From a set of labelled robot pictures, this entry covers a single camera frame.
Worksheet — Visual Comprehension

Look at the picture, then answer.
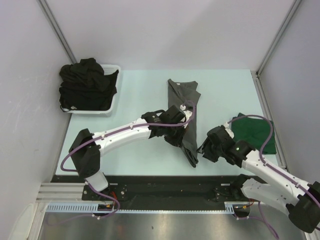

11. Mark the grey t shirt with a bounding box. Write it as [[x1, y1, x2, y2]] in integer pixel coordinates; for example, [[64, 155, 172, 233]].
[[167, 79, 201, 168]]

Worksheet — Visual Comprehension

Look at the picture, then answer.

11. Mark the white plastic basket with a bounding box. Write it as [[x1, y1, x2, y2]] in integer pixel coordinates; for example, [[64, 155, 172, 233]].
[[60, 64, 123, 117]]

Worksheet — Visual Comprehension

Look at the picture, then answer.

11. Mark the black t shirts pile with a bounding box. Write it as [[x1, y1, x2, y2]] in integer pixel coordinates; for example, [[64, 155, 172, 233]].
[[59, 57, 120, 112]]

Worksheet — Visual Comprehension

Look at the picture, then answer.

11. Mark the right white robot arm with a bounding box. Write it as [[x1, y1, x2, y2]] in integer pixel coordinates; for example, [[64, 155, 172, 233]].
[[197, 124, 320, 234]]

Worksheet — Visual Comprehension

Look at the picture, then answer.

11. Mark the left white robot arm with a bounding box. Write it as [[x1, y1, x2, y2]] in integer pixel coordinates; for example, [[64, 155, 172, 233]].
[[66, 104, 196, 200]]

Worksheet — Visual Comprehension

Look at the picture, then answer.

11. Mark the green folded t shirt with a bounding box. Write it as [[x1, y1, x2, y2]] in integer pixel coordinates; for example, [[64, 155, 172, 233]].
[[231, 117, 277, 155]]

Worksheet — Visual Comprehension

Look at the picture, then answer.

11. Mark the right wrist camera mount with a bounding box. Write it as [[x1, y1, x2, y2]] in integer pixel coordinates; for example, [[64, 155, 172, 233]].
[[223, 122, 235, 139]]

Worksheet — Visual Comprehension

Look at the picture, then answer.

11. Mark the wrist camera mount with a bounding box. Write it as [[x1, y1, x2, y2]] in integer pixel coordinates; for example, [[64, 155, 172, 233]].
[[179, 104, 193, 122], [223, 122, 235, 139]]

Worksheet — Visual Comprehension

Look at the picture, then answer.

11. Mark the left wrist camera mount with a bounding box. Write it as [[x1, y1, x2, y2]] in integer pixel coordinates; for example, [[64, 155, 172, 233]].
[[179, 104, 193, 122]]

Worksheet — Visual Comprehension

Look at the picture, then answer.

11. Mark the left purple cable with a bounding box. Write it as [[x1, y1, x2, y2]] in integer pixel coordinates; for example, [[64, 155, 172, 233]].
[[46, 100, 197, 227]]

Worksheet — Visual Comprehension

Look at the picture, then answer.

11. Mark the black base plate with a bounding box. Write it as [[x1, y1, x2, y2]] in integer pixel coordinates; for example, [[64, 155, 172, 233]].
[[51, 174, 263, 212]]

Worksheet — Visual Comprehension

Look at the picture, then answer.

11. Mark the aluminium frame rail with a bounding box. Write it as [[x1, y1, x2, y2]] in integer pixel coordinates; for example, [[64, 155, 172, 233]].
[[36, 182, 310, 205]]

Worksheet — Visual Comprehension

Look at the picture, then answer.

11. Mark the light blue cable duct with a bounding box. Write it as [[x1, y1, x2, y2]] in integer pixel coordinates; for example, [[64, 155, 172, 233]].
[[46, 202, 235, 215]]

